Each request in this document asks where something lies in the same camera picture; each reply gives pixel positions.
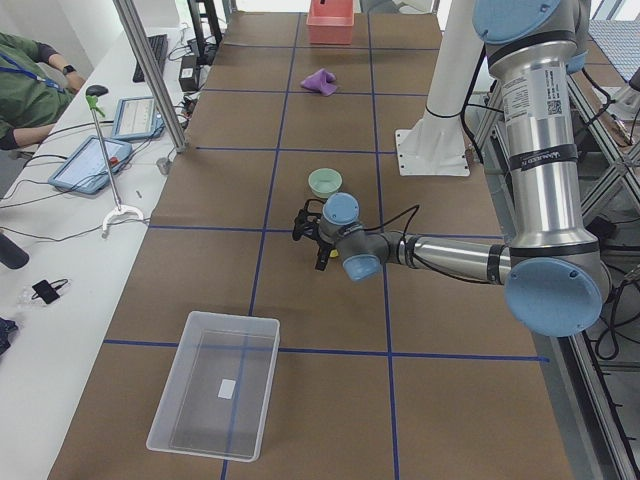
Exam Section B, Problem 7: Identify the blue teach pendant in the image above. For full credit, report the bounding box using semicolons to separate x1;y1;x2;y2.
111;96;164;141
47;135;133;195

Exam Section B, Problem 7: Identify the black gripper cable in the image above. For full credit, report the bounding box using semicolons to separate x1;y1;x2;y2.
364;203;421;234

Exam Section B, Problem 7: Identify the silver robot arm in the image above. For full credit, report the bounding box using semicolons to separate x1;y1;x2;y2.
294;1;611;337

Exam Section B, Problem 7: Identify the reacher grabber tool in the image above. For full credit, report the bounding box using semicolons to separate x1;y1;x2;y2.
85;85;144;239

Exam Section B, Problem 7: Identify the near blue teach pendant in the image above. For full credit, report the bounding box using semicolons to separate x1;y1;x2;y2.
47;135;133;195

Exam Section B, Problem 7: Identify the pink plastic bin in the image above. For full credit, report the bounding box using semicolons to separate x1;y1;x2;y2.
306;0;354;45

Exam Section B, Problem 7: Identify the mint green bowl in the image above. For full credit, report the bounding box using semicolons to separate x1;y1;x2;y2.
308;168;343;199

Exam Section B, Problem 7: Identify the black keyboard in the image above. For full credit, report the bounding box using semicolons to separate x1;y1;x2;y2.
131;33;169;84

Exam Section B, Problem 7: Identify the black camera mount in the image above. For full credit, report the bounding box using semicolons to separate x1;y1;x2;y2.
292;198;324;241

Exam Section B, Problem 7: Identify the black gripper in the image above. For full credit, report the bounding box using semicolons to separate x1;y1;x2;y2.
315;231;334;271

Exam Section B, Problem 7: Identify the aluminium frame post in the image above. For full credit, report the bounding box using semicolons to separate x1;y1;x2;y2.
113;0;187;154

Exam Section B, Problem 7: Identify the person in green shirt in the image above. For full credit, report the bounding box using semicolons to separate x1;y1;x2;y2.
1;33;85;151

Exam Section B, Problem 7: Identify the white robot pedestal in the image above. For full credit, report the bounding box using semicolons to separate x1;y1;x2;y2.
395;0;484;177

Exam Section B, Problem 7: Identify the black power adapter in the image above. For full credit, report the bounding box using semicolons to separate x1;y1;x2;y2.
178;55;201;92

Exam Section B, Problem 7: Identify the far blue teach pendant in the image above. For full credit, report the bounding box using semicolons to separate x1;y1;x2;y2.
111;96;164;141

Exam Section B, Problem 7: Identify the small black pouch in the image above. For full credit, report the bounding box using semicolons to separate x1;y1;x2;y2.
31;278;69;305

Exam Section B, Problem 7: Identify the purple microfiber cloth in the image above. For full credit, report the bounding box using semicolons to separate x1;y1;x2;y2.
300;68;338;96

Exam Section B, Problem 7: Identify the clear plastic bin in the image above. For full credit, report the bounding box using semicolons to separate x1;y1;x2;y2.
146;311;280;463

